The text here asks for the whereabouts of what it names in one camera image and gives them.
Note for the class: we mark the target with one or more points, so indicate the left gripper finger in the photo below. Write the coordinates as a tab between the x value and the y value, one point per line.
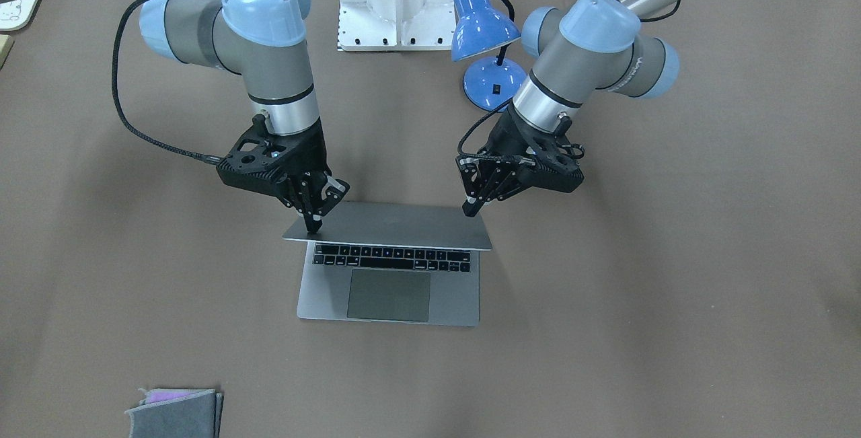
501	181
481	180

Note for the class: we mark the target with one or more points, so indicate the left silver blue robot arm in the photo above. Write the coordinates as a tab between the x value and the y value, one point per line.
595	46

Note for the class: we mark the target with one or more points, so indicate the grey laptop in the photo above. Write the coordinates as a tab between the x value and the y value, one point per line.
393	263

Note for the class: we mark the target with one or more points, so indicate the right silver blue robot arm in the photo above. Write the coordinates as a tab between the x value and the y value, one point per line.
263	41

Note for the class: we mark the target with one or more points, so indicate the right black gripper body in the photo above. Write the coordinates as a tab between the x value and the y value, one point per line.
310	155

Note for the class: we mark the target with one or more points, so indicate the blue desk lamp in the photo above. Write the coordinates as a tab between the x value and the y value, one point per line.
487	28

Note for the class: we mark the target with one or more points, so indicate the white plastic tray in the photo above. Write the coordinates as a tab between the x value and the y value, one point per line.
17	14

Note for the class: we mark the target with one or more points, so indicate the grey folded cloth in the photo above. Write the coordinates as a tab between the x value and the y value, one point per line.
177	413

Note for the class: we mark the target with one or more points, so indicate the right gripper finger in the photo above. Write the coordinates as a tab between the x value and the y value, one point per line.
296	191
332	191

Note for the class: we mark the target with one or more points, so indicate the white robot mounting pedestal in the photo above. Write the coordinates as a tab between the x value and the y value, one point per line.
395	25

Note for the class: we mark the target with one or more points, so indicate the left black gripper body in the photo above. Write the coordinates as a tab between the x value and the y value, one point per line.
501	136

